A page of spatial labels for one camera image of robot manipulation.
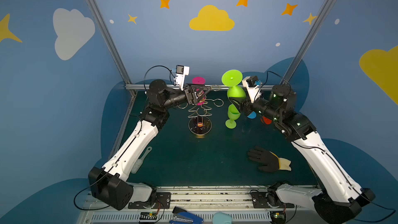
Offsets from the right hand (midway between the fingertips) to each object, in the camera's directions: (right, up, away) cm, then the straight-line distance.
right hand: (238, 91), depth 63 cm
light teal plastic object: (-7, -58, +7) cm, 59 cm away
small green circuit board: (-41, -59, +10) cm, 72 cm away
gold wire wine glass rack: (-16, -17, +37) cm, 44 cm away
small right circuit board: (+22, -60, +10) cm, 64 cm away
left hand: (-13, +2, -3) cm, 14 cm away
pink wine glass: (-17, +9, +23) cm, 30 cm away
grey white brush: (-50, -37, +22) cm, 66 cm away
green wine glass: (+3, -11, +26) cm, 28 cm away
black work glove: (+23, -37, +23) cm, 49 cm away
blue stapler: (-25, -56, +6) cm, 62 cm away
